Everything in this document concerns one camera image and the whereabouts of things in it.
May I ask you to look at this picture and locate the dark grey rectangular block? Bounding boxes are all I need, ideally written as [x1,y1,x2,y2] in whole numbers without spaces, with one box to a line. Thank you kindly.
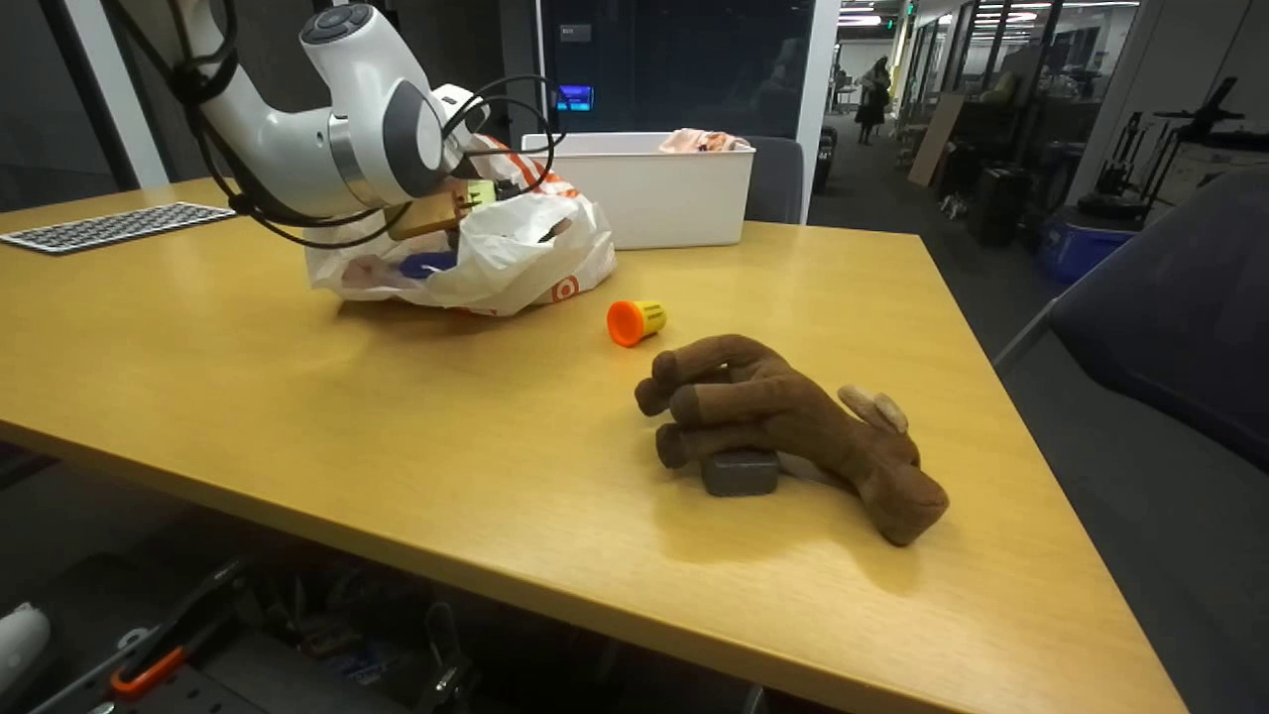
[694,448,785,500]

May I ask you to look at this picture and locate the white plastic bag orange print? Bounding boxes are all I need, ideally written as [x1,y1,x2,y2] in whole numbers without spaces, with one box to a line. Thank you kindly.
[307,137,622,320]

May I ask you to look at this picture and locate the brown plush moose toy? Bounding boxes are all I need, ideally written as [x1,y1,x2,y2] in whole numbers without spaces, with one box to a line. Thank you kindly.
[632,328,952,553]

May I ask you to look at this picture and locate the white plastic storage bin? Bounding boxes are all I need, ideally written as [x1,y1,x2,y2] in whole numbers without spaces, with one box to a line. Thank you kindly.
[518,126,757,252]

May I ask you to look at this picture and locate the orange patterned packet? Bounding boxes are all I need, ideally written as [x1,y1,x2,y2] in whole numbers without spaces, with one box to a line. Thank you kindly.
[653,122,737,157]

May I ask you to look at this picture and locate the grey office chair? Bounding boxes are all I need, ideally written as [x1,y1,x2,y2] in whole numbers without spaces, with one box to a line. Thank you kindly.
[994,164,1269,714]
[745,133,809,226]

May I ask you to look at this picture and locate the blue plastic object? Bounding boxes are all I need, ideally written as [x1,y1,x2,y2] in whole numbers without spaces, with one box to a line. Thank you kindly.
[392,251,459,284]

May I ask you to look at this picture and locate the leaning beige board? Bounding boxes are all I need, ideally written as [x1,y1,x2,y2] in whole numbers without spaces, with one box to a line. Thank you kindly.
[908,91,970,189]

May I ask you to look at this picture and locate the blue recycling bin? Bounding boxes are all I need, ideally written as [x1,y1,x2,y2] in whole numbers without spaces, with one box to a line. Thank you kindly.
[1042,210,1141,288]

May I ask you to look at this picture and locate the grey computer keyboard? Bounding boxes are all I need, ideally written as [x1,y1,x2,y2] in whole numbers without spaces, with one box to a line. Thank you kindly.
[0,198,244,263]

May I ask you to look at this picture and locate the black tripod stand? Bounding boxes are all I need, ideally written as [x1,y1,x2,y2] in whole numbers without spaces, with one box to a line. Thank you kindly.
[1065,74,1248,229]

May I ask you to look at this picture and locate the white rounded plastic object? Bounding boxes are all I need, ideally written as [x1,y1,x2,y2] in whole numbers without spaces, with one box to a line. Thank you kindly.
[0,598,55,699]

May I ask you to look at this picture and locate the tan wrist mount plate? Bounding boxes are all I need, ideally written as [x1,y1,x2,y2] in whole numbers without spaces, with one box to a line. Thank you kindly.
[383,193,468,246]

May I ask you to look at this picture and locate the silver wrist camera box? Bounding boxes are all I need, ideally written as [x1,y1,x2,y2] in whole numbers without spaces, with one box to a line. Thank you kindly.
[427,79,504,147]

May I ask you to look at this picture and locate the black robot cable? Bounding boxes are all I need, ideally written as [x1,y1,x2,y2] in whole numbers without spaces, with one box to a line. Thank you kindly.
[103,0,576,252]

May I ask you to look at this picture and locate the orange handled tool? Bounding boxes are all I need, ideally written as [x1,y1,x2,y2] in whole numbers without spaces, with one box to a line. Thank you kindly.
[107,641,192,701]

